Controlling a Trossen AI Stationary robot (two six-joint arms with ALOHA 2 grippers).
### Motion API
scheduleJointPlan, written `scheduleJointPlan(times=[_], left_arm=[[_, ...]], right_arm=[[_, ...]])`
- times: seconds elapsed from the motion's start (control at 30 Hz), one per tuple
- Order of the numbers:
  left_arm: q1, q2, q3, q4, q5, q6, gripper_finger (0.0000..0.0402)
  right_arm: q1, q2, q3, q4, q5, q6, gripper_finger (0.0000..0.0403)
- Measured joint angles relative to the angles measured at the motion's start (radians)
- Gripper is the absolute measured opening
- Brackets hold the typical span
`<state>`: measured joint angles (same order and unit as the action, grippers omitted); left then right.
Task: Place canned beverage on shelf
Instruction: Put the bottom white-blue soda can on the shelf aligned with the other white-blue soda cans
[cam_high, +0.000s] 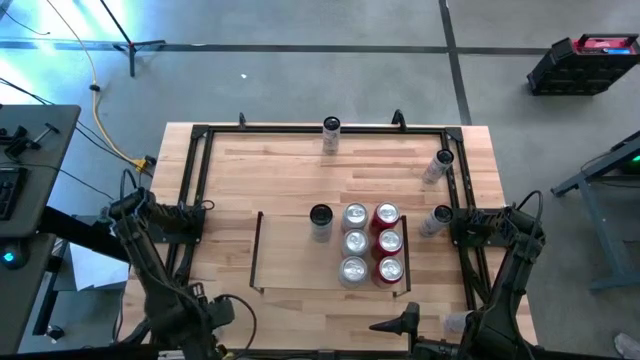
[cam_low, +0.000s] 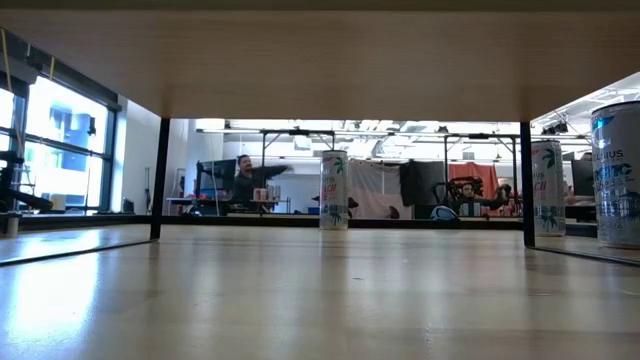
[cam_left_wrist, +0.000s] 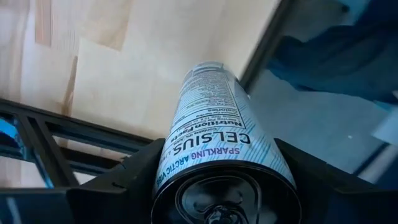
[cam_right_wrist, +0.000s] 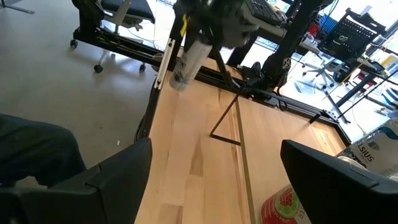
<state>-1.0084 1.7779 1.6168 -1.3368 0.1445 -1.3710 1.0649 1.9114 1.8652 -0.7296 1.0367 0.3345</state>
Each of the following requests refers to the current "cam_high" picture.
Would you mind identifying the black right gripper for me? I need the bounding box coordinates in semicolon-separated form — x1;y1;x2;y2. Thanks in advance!
368;301;474;360

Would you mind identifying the red cola can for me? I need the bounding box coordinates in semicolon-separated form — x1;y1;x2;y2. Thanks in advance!
372;228;405;260
370;201;402;234
372;255;405;289

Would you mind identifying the white slim energy can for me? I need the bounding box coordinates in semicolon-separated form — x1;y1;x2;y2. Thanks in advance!
441;309;475;335

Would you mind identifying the pink and white soda can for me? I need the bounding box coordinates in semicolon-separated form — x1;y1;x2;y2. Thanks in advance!
338;255;370;290
342;202;370;232

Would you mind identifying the silver can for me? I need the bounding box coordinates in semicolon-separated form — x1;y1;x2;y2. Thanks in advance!
342;228;371;259

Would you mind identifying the white slim can blue palm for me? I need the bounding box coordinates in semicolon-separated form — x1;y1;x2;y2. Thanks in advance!
419;204;455;238
308;203;335;245

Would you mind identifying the white slim can green palm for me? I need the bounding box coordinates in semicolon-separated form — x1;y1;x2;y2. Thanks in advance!
321;115;343;155
422;148;455;185

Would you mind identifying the wooden shelf with black legs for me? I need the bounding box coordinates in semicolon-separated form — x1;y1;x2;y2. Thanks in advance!
248;209;412;299

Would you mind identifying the white paper sheet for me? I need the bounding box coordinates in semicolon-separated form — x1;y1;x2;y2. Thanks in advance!
68;224;136;292

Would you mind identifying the black desk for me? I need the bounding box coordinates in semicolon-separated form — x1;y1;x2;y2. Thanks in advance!
0;232;57;355
0;103;82;239

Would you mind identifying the black computer mouse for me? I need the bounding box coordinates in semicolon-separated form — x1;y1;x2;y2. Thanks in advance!
0;243;29;271

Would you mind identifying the person's foot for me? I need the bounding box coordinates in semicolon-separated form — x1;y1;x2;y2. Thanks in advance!
613;332;640;359

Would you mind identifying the black keyboard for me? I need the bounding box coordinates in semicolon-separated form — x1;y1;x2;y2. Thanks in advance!
0;167;29;222

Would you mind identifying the black light stand tripod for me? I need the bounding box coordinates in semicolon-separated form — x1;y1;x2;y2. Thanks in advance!
97;0;167;79

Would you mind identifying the black device green light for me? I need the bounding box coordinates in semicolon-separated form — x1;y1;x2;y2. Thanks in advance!
619;149;640;176

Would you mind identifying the black and red toolbox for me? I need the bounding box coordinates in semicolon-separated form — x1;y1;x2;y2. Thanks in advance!
525;33;640;97

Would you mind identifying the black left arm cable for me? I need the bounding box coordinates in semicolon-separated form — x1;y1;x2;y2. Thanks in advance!
218;292;260;347

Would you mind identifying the black overhead rig frame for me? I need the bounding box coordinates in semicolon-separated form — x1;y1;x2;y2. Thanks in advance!
0;239;640;360

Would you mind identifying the black metal table frame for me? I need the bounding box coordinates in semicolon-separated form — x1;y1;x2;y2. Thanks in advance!
187;122;489;351

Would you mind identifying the grey desk frame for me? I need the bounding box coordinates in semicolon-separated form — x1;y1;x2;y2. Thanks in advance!
549;130;640;294

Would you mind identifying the yellow cable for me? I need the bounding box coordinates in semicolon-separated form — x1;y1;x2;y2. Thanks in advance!
47;0;151;174

